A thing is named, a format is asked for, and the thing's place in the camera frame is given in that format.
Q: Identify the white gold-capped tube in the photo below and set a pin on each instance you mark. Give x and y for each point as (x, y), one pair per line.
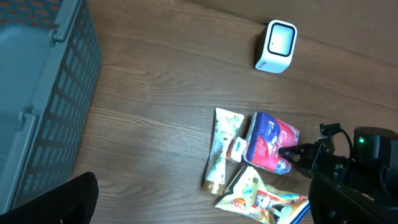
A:
(226, 127)

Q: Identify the grey plastic shopping basket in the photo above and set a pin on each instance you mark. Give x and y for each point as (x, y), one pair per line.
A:
(50, 61)

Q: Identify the small orange white box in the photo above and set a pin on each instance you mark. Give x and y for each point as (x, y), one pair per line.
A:
(236, 149)

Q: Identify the white barcode scanner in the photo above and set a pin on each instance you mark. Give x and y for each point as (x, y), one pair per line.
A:
(275, 47)

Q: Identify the pink purple pad pack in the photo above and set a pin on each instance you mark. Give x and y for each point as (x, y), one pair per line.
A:
(266, 135)

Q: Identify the beige snack packet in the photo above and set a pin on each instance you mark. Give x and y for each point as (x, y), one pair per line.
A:
(248, 195)

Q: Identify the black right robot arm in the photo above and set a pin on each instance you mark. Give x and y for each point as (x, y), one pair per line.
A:
(360, 188)

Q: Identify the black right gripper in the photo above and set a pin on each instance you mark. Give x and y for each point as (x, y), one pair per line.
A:
(330, 201)

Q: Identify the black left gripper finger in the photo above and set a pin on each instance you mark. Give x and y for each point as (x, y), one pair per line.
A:
(72, 202)

